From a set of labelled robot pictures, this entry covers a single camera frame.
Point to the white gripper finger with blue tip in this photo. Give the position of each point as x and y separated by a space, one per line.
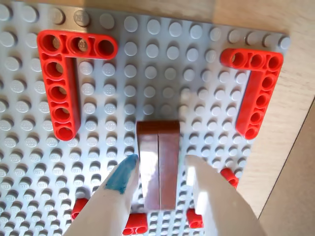
110 204

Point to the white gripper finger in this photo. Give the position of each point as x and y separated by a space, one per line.
216 204

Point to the brown lego technic beam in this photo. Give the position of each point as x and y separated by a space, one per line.
167 159

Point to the red L-shaped lego beam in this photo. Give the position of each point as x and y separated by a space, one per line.
134 223
194 218
261 91
60 88

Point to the grey lego baseplate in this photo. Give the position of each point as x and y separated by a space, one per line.
152 73

